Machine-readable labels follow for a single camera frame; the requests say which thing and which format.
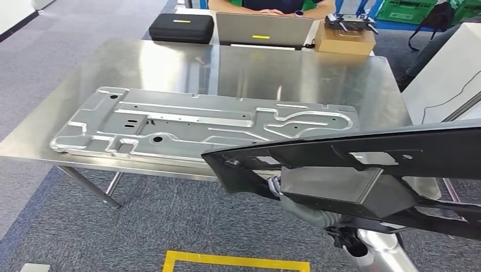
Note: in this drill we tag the person's left hand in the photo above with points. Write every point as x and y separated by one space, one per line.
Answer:
282 12

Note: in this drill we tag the person's right hand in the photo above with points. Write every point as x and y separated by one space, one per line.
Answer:
265 11

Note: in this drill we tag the black plastic panel part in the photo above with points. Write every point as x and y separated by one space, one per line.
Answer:
432 150

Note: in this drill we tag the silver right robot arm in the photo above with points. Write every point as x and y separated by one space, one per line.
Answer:
379 251

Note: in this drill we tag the person's right forearm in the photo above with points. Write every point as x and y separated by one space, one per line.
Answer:
233 6

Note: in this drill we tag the person's left forearm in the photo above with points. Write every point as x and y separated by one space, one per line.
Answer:
319 11

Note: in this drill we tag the person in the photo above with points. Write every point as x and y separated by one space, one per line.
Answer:
278 3

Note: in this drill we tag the wristwatch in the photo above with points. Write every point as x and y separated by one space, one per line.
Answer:
298 14

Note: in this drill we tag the grey laptop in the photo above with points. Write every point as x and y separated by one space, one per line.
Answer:
263 28

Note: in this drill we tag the brown cardboard box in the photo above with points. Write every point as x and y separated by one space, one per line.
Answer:
344 44

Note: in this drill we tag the black zip case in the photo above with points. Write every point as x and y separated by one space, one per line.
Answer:
180 30

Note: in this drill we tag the green plastic crate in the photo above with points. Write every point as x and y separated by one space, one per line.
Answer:
406 11
468 9

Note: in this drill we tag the pressed sheet metal panel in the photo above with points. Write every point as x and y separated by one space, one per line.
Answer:
188 124

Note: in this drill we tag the person's leg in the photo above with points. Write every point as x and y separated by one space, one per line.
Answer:
428 52

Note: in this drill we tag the black backpack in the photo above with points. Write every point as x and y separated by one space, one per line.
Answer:
439 17

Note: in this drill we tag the white cabinet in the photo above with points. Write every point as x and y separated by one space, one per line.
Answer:
443 75

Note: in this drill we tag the silver floor outlet box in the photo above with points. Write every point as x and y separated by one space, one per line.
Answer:
35 268

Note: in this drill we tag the blue metal frame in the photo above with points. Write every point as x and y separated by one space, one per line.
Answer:
362 7

